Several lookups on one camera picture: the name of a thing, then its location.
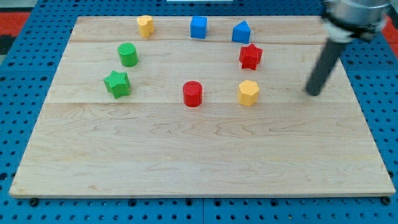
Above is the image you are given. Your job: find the blue cube block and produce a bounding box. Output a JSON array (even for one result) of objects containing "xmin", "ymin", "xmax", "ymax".
[{"xmin": 190, "ymin": 16, "xmax": 208, "ymax": 39}]

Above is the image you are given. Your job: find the green star block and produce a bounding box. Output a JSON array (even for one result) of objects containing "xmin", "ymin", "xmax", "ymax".
[{"xmin": 103, "ymin": 70, "xmax": 131, "ymax": 99}]

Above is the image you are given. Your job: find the yellow heart block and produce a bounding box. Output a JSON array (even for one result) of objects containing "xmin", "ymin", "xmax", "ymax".
[{"xmin": 137, "ymin": 15, "xmax": 155, "ymax": 38}]

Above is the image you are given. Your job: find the wooden board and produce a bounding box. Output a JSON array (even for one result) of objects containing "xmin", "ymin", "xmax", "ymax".
[{"xmin": 9, "ymin": 16, "xmax": 396, "ymax": 198}]

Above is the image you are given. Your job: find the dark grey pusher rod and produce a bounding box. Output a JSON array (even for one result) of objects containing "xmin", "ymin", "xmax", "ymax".
[{"xmin": 305, "ymin": 39, "xmax": 346, "ymax": 96}]

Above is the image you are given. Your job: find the red cylinder block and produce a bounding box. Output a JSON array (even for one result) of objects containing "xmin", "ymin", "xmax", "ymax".
[{"xmin": 183, "ymin": 81, "xmax": 203, "ymax": 107}]

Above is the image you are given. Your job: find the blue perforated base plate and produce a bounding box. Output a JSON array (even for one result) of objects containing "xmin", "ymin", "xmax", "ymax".
[{"xmin": 1, "ymin": 0, "xmax": 397, "ymax": 223}]

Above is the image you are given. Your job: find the blue triangle block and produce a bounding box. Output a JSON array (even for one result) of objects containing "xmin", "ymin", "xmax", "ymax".
[{"xmin": 231, "ymin": 21, "xmax": 251, "ymax": 44}]

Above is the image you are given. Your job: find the yellow hexagon block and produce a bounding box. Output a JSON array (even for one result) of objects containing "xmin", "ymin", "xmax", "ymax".
[{"xmin": 238, "ymin": 80, "xmax": 260, "ymax": 106}]

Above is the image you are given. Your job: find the green cylinder block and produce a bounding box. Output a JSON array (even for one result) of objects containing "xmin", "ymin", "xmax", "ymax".
[{"xmin": 118, "ymin": 42, "xmax": 139, "ymax": 67}]

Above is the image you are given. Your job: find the red star block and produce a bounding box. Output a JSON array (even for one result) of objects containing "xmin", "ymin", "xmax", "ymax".
[{"xmin": 239, "ymin": 44, "xmax": 263, "ymax": 70}]

